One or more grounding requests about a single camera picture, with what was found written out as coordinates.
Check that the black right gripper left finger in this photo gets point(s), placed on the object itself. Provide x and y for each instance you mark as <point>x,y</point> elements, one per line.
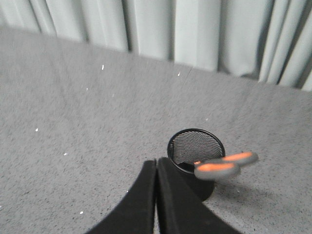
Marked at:
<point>135,213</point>

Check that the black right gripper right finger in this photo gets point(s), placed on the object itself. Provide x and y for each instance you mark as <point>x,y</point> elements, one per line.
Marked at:
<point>180,205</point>

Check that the grey orange handled scissors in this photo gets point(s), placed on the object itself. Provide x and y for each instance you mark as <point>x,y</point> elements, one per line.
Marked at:
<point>224,167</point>

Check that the black mesh pen bucket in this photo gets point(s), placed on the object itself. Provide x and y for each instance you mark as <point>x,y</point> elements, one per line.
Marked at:
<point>189,146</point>

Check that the grey pleated curtain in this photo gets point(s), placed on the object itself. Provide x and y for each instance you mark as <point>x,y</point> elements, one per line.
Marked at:
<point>266,40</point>

